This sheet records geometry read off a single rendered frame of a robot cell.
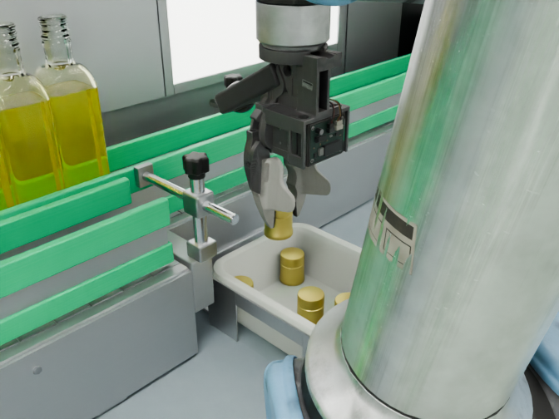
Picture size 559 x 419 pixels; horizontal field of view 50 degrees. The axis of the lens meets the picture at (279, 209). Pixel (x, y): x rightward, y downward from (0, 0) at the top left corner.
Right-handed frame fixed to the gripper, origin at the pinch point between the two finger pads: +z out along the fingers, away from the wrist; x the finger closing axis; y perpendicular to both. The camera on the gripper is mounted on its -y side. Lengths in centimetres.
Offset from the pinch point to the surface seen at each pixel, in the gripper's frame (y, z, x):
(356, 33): -35, -7, 56
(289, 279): -3.0, 13.9, 4.7
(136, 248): -4.0, -0.3, -17.4
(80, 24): -29.8, -18.6, -7.2
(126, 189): -11.2, -3.4, -13.8
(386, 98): -15.7, -1.0, 41.7
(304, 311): 5.0, 12.2, -0.5
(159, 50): -30.2, -13.2, 4.7
